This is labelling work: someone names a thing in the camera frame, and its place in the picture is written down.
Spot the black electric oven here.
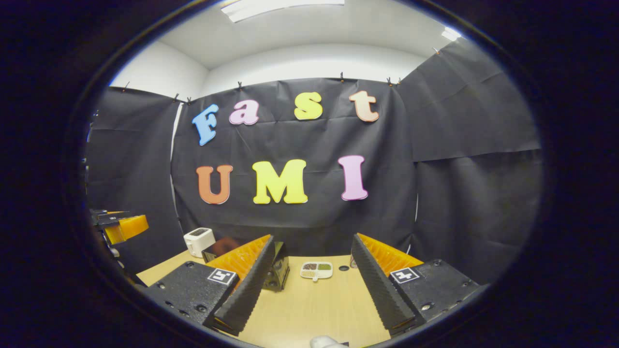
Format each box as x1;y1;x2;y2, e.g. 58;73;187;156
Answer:
202;237;291;292

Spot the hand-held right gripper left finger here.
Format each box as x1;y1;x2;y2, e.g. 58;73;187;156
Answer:
144;234;276;336

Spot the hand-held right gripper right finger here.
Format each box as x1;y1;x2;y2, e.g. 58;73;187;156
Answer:
351;233;486;337

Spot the white divided dish with beans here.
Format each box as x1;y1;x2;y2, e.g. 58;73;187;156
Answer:
300;261;334;282

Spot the long ceiling light panel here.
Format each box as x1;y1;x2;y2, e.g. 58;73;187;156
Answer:
220;0;345;23

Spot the white toaster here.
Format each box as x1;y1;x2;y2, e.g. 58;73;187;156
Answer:
183;227;217;258

